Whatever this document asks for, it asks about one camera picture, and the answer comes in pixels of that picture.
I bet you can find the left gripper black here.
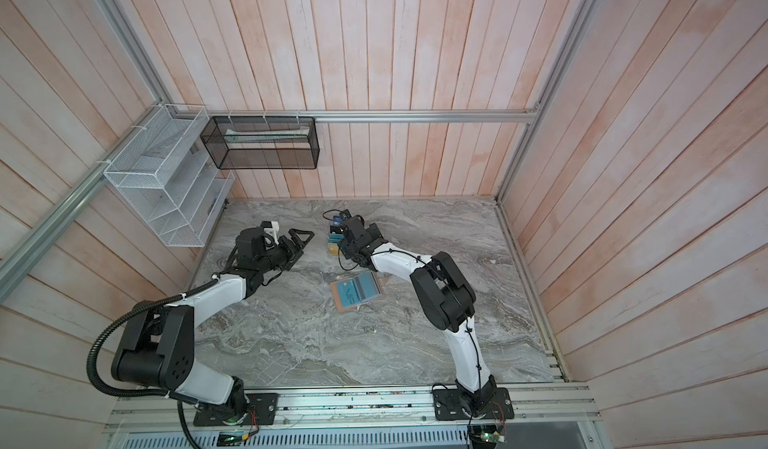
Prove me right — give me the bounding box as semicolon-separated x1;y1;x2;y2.
257;228;315;273

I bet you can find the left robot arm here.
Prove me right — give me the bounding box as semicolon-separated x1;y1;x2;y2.
111;221;314;417

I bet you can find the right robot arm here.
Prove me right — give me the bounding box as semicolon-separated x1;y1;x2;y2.
339;210;497;417

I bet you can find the black mesh basket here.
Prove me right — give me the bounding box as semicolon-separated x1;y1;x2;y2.
201;115;320;170

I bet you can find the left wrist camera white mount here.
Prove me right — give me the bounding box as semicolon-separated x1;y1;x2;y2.
260;220;280;244

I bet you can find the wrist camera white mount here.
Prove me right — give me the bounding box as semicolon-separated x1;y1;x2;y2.
328;209;352;234
260;220;280;244

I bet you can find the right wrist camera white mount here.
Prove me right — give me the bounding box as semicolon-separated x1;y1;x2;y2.
328;209;352;234

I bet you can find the white wire mesh shelf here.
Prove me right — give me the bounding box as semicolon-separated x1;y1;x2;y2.
104;104;235;248

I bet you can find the black corrugated cable hose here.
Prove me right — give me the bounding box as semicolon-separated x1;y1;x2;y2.
85;274;223;449

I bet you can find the aluminium front rail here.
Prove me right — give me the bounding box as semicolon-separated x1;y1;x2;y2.
104;383;601;433

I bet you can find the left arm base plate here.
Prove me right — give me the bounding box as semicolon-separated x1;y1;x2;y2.
193;392;278;427

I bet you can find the horizontal aluminium wall rail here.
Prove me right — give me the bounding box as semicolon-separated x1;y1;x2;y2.
206;109;539;123

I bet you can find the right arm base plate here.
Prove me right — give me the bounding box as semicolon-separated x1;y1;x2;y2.
431;387;515;422

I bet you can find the left aluminium wall rail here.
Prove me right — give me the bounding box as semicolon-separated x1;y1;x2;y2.
1;102;164;302

